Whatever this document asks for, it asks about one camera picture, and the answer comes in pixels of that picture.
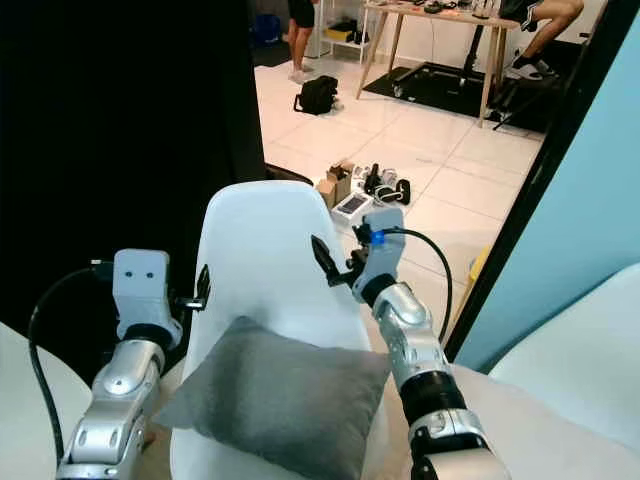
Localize small cardboard box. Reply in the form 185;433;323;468
317;160;356;208

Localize flat white box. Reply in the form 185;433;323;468
333;192;373;221

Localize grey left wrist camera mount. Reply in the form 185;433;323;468
111;247;184;336

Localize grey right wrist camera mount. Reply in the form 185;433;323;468
353;206;407;304

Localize white shelf rack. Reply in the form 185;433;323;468
320;0;371;61

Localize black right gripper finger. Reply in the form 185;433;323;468
311;237;344;289

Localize black treadmill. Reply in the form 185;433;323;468
362;62;561;133

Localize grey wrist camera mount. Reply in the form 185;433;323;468
111;247;184;336
353;206;407;304

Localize grey pillow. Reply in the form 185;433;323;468
150;316;393;480

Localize yellow and black box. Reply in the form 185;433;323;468
325;20;359;43

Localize black door frame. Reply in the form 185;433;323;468
445;0;640;361

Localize wooden table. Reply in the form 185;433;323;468
358;0;521;128

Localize blue container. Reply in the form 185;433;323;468
253;14;283;45

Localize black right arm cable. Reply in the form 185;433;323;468
382;227;454;343

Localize sitting person with white shoes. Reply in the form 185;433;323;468
500;0;586;82

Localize black door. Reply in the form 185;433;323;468
0;0;266;386

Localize standing person in black shorts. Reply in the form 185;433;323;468
286;0;317;84

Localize yellow plastic item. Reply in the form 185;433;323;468
465;245;493;301

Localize black bag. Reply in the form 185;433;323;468
294;75;341;116

